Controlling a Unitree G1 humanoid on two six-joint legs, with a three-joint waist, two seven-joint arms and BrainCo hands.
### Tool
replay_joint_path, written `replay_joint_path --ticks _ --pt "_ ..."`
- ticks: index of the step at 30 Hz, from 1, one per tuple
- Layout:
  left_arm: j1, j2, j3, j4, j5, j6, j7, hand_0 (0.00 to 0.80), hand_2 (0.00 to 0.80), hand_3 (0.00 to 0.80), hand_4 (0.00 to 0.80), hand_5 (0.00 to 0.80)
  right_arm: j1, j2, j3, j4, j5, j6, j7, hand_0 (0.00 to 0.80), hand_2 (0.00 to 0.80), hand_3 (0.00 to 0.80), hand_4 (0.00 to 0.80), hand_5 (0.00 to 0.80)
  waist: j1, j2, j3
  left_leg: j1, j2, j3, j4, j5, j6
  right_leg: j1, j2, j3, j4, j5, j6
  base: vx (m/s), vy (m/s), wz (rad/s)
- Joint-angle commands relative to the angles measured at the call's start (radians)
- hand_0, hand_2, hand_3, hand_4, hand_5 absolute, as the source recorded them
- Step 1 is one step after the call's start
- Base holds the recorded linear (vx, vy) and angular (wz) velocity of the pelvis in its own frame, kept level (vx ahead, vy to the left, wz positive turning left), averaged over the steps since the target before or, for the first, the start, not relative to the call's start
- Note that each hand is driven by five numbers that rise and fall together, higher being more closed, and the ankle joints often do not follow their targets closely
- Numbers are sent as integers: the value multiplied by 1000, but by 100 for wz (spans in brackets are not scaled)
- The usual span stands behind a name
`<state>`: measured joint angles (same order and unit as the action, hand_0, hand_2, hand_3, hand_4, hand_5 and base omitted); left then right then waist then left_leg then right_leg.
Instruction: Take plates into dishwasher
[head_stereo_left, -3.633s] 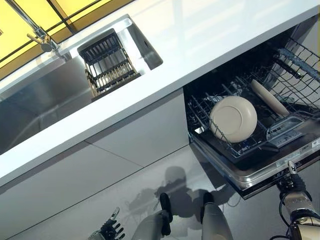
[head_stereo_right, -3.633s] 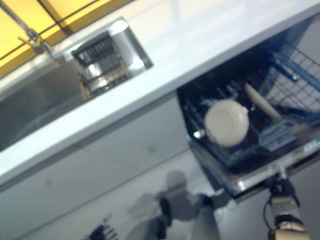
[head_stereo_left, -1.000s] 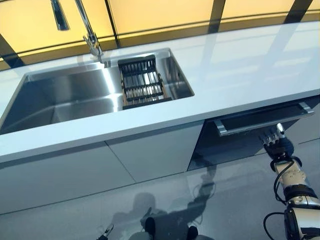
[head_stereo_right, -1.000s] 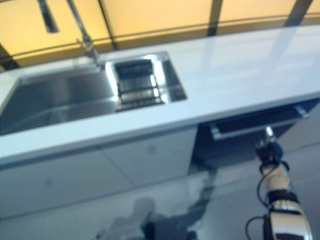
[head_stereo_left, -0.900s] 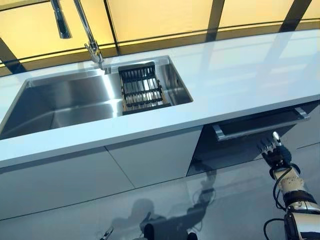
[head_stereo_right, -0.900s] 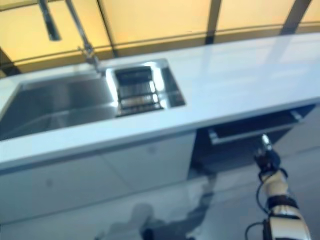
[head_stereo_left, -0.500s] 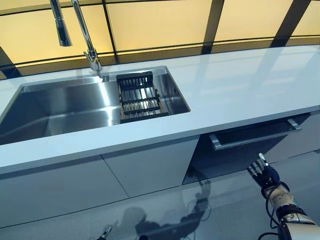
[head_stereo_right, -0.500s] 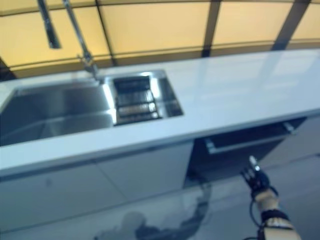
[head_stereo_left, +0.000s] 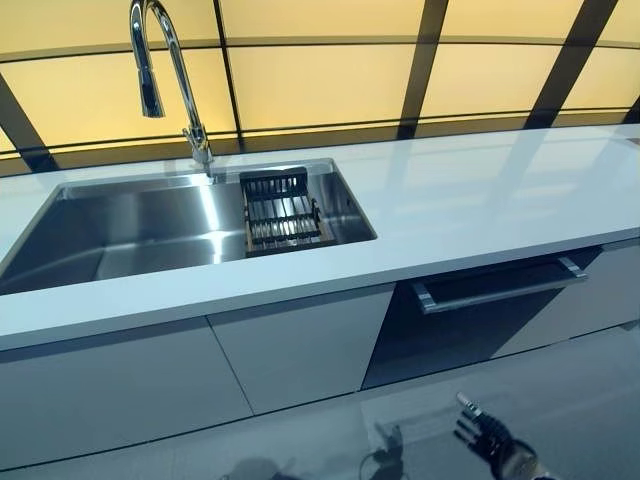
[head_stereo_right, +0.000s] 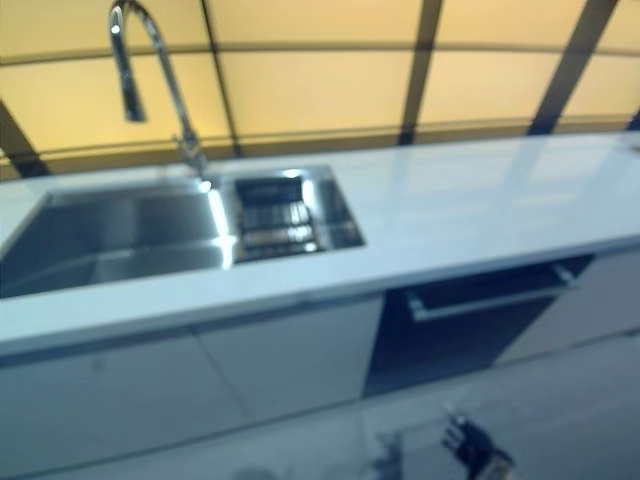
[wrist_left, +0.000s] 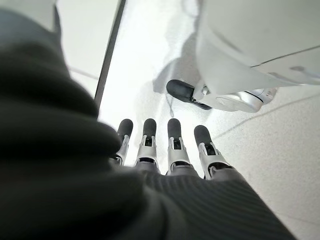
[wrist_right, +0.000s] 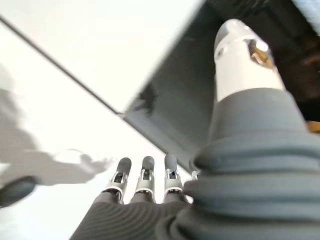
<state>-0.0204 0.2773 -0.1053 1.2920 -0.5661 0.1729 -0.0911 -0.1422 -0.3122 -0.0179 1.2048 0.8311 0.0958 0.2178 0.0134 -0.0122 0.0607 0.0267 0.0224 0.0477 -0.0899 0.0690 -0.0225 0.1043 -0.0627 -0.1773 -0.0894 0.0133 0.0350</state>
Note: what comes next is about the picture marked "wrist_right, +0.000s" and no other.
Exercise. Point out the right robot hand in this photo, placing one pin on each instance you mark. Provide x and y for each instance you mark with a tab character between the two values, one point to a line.
250	187

